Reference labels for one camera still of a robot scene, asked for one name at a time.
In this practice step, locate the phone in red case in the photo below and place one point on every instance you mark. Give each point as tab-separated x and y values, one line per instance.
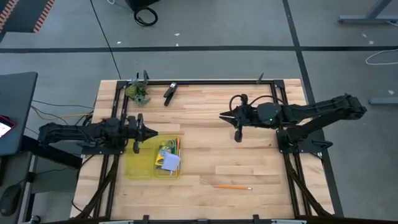
5	127

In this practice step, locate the grey table leg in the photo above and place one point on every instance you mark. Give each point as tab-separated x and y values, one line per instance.
367	19

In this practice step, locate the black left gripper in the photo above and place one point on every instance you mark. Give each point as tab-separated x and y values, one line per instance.
138	130

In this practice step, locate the black computer mouse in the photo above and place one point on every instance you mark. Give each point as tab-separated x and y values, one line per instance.
11	199

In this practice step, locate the grey table foot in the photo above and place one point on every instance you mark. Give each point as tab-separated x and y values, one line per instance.
384	100

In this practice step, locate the black aluminium table frame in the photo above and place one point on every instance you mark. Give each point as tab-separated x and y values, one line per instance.
202	82

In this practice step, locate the yellow-green translucent pencil case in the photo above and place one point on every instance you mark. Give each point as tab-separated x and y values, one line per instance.
138	161

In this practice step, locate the black stapler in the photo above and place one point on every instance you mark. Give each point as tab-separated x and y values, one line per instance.
170	93

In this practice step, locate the dark grey desk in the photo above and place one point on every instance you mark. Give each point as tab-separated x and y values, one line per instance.
15	105

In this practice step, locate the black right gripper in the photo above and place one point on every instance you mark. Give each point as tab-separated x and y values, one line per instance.
248	116

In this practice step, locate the black mat with orange stripes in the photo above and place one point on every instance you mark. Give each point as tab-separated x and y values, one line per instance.
21	15

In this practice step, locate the orange wooden pencil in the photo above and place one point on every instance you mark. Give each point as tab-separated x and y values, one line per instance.
233	187

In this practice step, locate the pale sticky note pad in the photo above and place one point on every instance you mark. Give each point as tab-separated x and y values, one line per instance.
171	161

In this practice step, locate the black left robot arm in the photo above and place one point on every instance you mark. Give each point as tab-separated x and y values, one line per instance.
77	133

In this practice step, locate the crayon box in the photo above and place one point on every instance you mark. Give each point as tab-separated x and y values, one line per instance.
160	155

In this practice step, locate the small green artificial plant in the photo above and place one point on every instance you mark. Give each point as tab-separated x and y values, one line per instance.
138	93

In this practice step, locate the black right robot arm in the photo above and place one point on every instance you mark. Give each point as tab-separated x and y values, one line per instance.
317	112

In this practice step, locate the orange pen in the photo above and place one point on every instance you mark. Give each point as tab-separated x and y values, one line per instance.
178	144

